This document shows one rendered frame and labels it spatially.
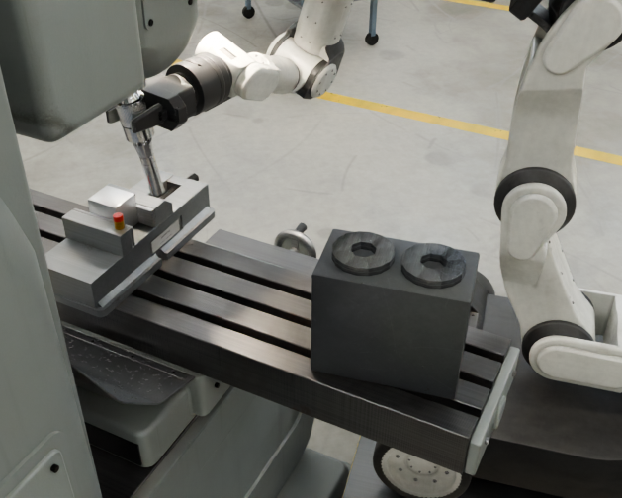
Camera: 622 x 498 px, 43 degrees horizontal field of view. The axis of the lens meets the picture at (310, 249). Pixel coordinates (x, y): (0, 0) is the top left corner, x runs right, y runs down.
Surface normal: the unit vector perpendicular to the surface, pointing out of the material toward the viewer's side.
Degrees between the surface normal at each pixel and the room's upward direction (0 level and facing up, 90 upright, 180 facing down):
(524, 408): 0
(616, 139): 0
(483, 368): 0
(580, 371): 90
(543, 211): 90
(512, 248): 90
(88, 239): 90
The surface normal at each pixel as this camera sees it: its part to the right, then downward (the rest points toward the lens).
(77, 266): 0.01, -0.81
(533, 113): -0.18, 0.86
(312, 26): -0.59, 0.50
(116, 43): 0.89, 0.27
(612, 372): -0.27, 0.56
